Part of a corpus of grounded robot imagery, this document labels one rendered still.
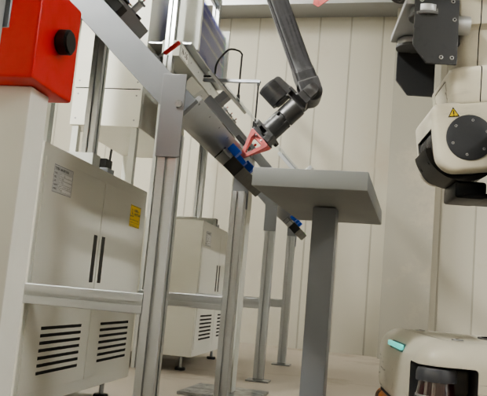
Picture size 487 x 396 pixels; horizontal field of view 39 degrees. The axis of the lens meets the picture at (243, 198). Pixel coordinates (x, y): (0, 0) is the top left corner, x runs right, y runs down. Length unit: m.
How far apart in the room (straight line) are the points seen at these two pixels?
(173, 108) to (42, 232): 0.39
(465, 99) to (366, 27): 3.44
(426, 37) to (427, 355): 0.71
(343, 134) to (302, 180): 3.42
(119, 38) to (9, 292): 0.67
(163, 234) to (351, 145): 3.54
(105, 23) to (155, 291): 0.59
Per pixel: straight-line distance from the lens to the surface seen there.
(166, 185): 1.38
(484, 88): 1.68
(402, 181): 4.62
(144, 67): 1.50
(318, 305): 1.68
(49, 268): 1.59
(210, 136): 1.67
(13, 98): 1.12
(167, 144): 1.39
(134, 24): 2.20
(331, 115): 4.89
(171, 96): 1.42
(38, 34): 1.09
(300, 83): 1.90
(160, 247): 1.37
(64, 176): 1.62
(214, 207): 4.93
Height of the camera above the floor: 0.34
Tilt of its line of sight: 8 degrees up
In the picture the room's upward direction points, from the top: 5 degrees clockwise
